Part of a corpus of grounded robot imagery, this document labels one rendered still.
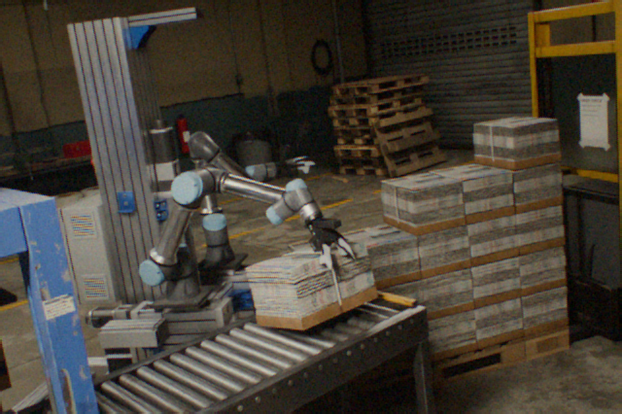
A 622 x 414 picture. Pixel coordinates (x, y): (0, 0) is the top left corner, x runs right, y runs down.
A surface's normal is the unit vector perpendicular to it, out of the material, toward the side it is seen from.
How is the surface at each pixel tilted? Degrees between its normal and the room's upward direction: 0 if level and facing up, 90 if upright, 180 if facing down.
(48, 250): 90
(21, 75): 90
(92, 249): 90
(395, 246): 90
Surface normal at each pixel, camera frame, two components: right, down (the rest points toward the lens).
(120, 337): -0.21, 0.24
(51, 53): 0.65, 0.08
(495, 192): 0.31, 0.17
